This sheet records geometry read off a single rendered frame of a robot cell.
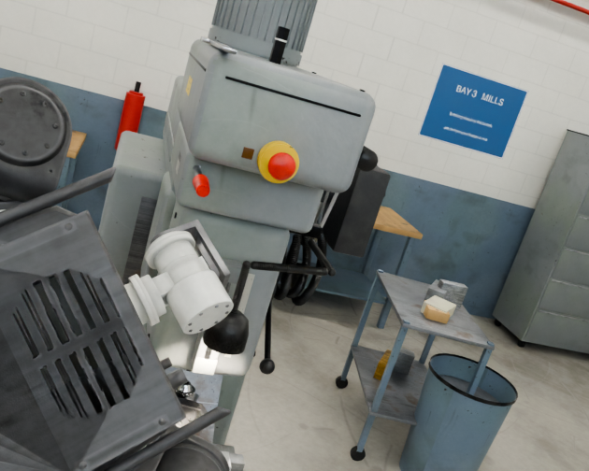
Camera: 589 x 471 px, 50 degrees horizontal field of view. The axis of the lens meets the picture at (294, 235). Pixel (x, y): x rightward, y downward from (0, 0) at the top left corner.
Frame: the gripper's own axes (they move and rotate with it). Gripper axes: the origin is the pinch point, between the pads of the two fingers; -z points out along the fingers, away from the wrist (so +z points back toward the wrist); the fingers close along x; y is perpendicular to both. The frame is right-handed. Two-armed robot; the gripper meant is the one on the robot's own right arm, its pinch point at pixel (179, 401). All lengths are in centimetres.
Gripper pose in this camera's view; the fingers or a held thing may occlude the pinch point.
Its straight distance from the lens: 135.3
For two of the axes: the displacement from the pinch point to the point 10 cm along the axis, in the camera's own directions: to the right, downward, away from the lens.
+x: -9.6, -2.8, -0.5
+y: -2.9, 9.3, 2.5
